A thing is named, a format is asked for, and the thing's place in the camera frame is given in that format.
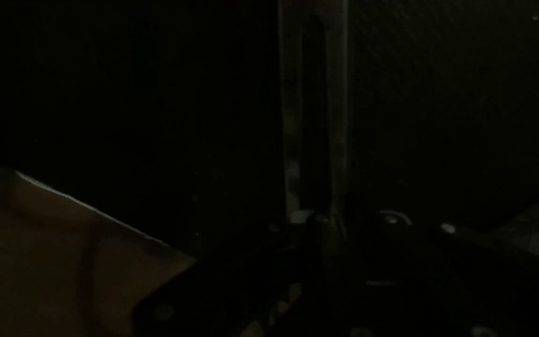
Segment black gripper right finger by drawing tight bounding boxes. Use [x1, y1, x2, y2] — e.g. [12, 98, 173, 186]
[353, 210, 433, 297]

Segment metal tongs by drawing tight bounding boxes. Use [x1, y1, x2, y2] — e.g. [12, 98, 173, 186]
[276, 0, 353, 229]

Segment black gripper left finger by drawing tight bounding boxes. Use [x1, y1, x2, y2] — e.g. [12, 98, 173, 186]
[285, 210, 347, 304]

